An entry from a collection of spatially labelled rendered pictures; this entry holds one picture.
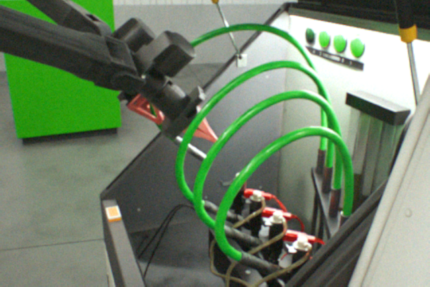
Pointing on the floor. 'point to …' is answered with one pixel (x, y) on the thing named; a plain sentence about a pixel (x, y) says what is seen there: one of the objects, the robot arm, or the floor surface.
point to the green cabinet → (60, 87)
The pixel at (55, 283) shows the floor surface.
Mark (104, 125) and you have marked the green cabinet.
